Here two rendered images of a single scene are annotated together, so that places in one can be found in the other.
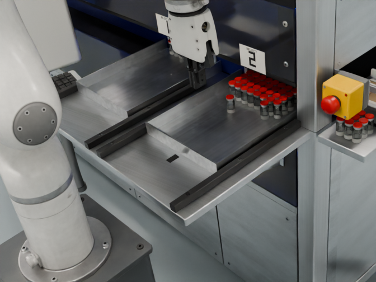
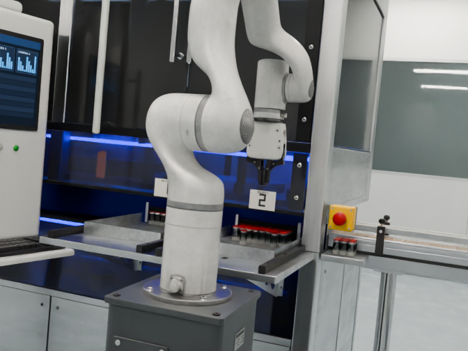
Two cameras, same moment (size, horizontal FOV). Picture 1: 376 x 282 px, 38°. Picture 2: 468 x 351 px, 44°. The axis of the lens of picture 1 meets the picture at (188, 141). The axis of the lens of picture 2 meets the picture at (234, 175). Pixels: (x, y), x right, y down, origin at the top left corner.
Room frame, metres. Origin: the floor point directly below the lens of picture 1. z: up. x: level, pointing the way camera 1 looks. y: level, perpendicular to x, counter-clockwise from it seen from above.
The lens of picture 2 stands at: (-0.27, 0.90, 1.18)
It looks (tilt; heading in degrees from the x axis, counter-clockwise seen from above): 3 degrees down; 326
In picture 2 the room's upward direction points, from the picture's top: 5 degrees clockwise
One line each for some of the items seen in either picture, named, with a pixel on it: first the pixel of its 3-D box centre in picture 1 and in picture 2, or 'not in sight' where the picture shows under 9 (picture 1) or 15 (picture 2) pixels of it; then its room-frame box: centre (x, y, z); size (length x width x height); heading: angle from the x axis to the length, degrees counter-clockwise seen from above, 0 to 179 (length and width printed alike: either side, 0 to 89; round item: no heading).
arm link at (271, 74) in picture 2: not in sight; (273, 84); (0.99, -0.04, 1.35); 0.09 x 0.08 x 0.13; 33
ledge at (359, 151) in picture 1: (358, 135); (345, 256); (1.02, -0.40, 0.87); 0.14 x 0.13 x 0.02; 126
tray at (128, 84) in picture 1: (149, 76); (149, 227); (1.42, 0.08, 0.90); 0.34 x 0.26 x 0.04; 126
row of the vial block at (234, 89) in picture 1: (254, 99); (258, 236); (1.19, -0.19, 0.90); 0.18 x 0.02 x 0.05; 36
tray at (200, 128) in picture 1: (230, 116); (248, 242); (1.14, -0.12, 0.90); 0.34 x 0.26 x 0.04; 126
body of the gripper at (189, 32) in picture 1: (191, 29); (267, 138); (1.00, -0.04, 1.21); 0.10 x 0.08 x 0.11; 35
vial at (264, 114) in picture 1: (264, 110); (274, 239); (1.13, -0.20, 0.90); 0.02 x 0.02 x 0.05
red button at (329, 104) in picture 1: (331, 104); (340, 219); (0.98, -0.32, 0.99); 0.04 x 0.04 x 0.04; 36
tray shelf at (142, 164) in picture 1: (168, 114); (186, 246); (1.24, 0.04, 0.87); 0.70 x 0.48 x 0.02; 36
